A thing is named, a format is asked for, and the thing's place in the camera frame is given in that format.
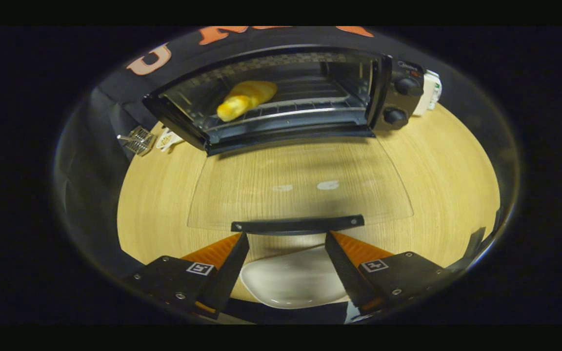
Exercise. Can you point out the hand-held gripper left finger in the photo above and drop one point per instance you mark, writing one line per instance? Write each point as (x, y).
(227, 275)

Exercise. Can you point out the white plate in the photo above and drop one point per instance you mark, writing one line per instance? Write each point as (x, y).
(291, 282)

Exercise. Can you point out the black toaster oven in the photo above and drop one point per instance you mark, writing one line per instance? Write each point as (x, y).
(398, 102)

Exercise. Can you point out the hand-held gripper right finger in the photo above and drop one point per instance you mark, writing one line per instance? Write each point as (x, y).
(342, 273)

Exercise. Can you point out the yellow croissant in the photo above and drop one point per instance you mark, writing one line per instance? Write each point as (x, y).
(247, 100)

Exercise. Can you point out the black flat bracket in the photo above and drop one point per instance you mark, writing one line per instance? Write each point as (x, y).
(476, 241)

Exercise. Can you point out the white pop-up toaster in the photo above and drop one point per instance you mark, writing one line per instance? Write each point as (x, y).
(426, 95)

